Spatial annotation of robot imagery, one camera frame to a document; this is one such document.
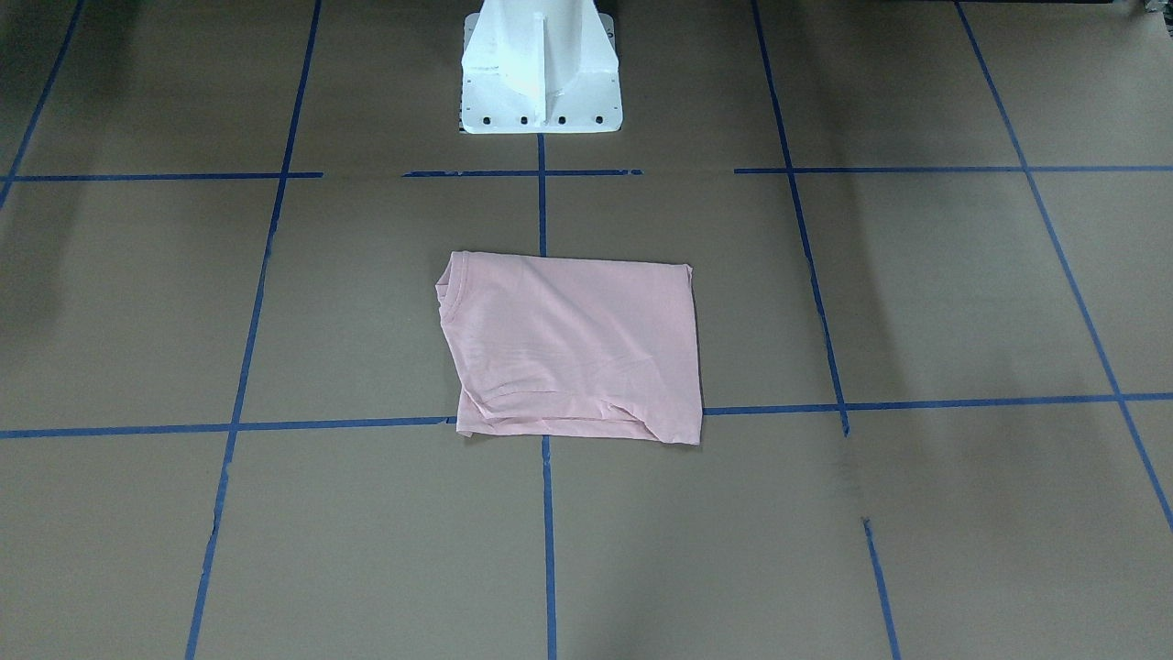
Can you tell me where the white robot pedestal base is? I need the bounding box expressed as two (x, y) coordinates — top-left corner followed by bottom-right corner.
(457, 1), (624, 135)

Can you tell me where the pink Snoopy t-shirt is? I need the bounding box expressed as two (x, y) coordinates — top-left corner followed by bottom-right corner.
(435, 251), (704, 445)

